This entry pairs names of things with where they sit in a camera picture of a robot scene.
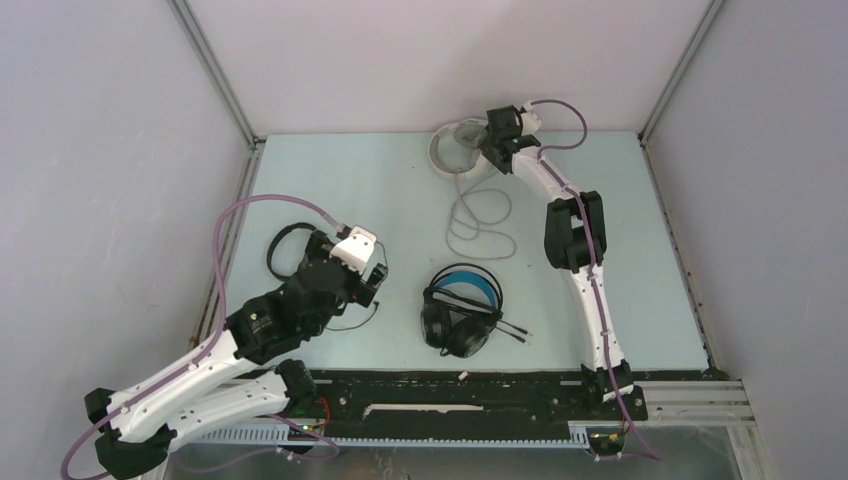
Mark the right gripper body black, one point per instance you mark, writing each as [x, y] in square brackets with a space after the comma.
[487, 149]

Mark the white over-ear headphones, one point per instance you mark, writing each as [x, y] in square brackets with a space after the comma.
[454, 151]

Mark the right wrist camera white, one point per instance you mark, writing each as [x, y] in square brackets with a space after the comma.
[529, 120]

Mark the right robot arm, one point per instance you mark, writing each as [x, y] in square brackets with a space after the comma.
[574, 244]

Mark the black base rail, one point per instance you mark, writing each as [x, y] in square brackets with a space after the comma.
[473, 406]

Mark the aluminium frame post right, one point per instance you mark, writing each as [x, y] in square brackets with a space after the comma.
[703, 29]

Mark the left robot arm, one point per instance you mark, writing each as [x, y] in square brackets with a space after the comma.
[243, 371]

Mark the small black on-ear headphones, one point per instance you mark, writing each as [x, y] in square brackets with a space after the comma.
[281, 246]

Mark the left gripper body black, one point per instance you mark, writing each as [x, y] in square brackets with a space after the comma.
[356, 290]

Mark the black and blue gaming headset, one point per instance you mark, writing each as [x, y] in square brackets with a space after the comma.
[462, 305]

